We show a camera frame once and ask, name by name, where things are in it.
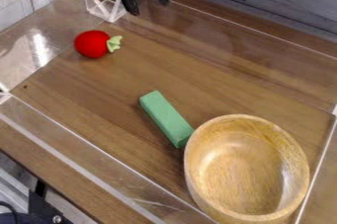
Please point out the red plush strawberry toy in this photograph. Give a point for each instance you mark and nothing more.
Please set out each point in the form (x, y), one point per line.
(94, 43)

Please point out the green rectangular block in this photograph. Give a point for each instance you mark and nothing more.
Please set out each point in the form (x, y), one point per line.
(169, 121)

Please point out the wooden bowl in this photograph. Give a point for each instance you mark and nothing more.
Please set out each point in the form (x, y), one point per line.
(246, 170)

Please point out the clear acrylic corner bracket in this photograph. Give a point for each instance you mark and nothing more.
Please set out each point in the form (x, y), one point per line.
(109, 10)

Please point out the clear acrylic barrier wall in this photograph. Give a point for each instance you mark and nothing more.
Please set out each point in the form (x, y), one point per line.
(73, 126)

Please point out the black clamp mount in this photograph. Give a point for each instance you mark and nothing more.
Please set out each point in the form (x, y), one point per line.
(42, 213)

